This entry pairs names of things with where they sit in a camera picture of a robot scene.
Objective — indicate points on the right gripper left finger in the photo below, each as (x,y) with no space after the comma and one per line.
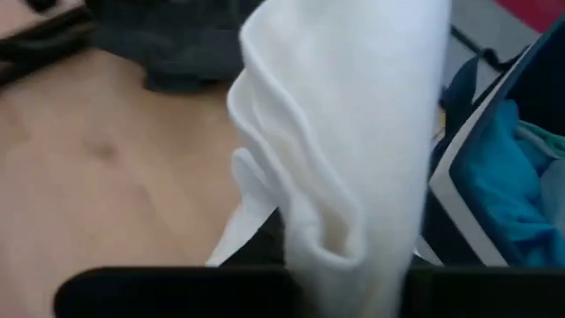
(176,291)

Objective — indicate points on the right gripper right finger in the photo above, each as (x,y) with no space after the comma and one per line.
(485,293)

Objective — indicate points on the mint teal garment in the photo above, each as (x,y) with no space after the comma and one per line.
(552,141)

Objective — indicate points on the white cotton garment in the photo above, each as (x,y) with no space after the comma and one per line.
(344,110)

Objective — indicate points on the dark grey garment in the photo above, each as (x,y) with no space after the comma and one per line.
(176,44)

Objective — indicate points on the navy white striped fabric basket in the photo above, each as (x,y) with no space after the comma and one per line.
(468,212)

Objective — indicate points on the blue garment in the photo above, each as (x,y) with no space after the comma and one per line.
(507,185)

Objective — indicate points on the red floor mat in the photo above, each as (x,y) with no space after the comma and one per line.
(543,13)

